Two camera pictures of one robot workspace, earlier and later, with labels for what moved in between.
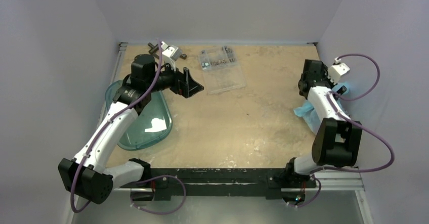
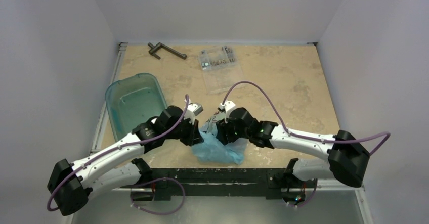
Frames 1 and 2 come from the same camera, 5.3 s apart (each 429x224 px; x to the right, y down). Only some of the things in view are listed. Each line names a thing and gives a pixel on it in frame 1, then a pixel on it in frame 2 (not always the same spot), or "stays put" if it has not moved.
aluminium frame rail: [340, 180] stays put
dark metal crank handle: [154, 50] stays put
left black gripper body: [169, 79] to [184, 132]
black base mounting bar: [163, 183] stays put
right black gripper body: [310, 83] to [222, 133]
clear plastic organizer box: [222, 72] stays put
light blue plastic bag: [306, 112] to [213, 148]
